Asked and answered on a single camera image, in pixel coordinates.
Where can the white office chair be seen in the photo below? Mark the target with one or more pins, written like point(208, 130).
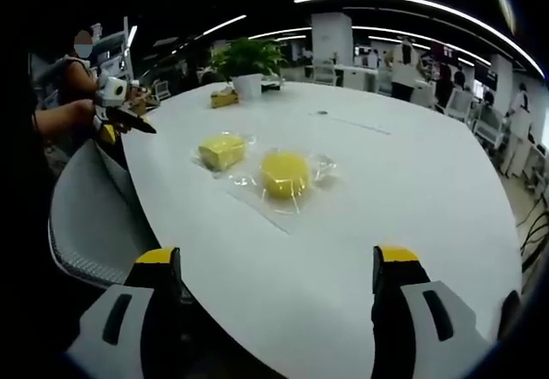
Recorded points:
point(489, 126)
point(459, 104)

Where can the grey mesh office chair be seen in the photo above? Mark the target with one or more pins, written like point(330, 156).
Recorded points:
point(92, 207)

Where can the round yellow silicone block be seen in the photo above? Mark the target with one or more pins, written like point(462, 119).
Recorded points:
point(285, 177)

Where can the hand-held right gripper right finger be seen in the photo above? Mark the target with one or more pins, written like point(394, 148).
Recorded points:
point(422, 310)

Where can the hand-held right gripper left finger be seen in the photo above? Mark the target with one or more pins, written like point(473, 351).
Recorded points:
point(128, 310)

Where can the long curved ceiling light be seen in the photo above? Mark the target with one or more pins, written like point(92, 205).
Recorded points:
point(429, 8)

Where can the yellow tissue box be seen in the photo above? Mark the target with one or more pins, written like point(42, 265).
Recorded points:
point(224, 98)

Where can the rectangular yellow silicone block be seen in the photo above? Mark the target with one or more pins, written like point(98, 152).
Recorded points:
point(221, 151)

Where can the green potted plant white pot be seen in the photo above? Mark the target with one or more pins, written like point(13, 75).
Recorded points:
point(249, 64)

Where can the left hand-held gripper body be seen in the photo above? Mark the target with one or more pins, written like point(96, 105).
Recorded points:
point(112, 92)

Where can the person's left hand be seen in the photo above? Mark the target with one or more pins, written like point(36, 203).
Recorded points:
point(86, 112)

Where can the square yellow sponge in wrapper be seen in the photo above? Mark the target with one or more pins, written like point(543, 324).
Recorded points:
point(251, 139)

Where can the round yellow sponge in wrapper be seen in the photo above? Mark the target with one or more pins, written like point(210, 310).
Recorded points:
point(323, 169)

